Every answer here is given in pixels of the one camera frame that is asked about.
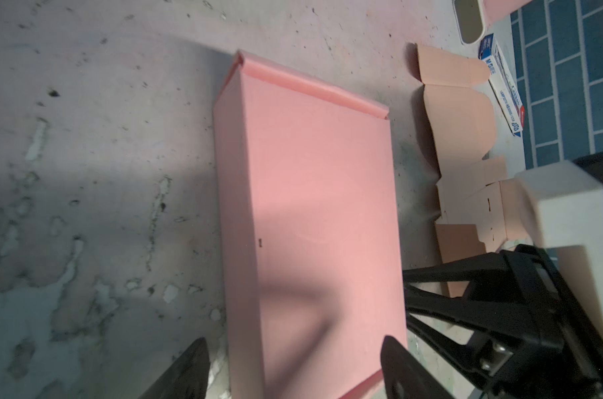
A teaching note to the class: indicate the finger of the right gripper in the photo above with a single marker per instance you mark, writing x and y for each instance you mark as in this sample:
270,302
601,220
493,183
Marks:
488,276
497,313

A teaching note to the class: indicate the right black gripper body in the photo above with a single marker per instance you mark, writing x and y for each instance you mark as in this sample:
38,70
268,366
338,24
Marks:
564,357

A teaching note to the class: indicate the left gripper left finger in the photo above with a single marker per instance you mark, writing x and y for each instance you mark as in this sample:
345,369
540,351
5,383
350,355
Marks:
187,377

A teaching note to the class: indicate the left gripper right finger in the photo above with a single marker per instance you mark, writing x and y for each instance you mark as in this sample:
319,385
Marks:
405,377

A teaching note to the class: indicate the orange paper box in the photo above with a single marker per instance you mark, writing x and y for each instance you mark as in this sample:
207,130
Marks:
478,202

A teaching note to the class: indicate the pink paper box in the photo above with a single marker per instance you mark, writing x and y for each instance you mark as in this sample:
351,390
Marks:
310,235

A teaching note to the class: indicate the white toothpaste tube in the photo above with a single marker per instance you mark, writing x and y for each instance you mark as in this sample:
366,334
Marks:
503,84

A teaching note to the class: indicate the pink pencil cup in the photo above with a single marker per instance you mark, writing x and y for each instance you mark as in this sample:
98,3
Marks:
496,10

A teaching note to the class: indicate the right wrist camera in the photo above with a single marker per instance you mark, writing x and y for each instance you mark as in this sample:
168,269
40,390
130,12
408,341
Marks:
561,208

